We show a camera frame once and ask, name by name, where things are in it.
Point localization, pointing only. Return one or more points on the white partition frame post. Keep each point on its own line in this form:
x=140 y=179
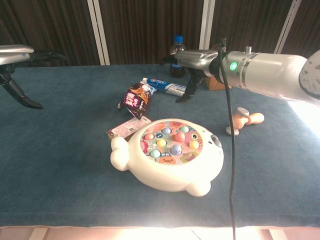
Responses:
x=100 y=32
x=287 y=25
x=206 y=22

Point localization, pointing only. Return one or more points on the cola bottle blue cap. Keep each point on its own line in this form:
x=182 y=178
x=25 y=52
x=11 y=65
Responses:
x=178 y=43

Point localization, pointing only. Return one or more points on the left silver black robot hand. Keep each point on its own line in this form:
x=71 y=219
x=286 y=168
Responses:
x=12 y=55

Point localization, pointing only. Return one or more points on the blue white toothpaste tube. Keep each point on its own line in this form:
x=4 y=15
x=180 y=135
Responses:
x=162 y=85

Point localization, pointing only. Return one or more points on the small wooden toy mallet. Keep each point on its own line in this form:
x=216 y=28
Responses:
x=252 y=118

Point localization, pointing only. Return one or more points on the brown paper carton box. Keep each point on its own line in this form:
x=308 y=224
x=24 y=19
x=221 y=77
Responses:
x=215 y=83

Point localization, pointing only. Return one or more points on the dark purple snack packet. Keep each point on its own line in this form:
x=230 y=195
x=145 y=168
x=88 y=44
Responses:
x=135 y=100

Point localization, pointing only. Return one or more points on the white whack-a-mole toy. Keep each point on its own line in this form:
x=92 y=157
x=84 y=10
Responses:
x=155 y=172

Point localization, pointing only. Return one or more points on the flat pink brown box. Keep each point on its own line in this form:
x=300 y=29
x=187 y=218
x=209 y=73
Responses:
x=127 y=127

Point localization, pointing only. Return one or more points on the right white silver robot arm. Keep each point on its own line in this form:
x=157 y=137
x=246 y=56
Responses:
x=270 y=72

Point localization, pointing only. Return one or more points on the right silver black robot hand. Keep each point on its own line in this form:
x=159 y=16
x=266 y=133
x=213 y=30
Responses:
x=197 y=60

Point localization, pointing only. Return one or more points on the blue table cloth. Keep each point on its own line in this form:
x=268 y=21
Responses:
x=62 y=150

